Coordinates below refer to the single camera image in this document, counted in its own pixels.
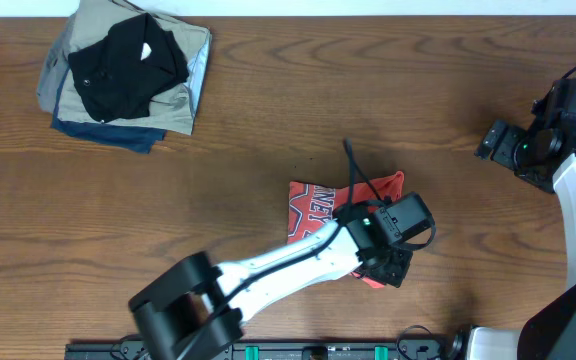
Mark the red orange t-shirt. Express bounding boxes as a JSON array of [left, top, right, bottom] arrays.
[[287, 171, 407, 289]]

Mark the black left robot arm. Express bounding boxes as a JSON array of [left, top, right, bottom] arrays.
[[128, 202, 433, 360]]

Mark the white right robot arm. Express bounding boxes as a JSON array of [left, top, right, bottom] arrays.
[[462, 120, 576, 359]]

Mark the khaki folded garment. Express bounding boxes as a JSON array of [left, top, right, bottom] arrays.
[[56, 1, 210, 134]]

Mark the light blue folded garment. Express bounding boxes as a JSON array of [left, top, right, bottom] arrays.
[[185, 33, 212, 118]]

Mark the navy blue folded garment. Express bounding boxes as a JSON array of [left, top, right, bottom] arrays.
[[51, 76, 167, 154]]

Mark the black folded shirt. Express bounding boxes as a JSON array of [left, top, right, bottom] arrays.
[[68, 14, 189, 122]]

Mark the grey folded garment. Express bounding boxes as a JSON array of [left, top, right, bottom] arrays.
[[36, 14, 76, 113]]

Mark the right green rail clamp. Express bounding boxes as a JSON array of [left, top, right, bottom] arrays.
[[374, 346, 389, 360]]

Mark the green rail clamp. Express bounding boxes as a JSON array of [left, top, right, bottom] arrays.
[[374, 346, 389, 360], [245, 346, 260, 360]]

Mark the left green rail clamp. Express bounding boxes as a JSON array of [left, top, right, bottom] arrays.
[[245, 346, 260, 360]]

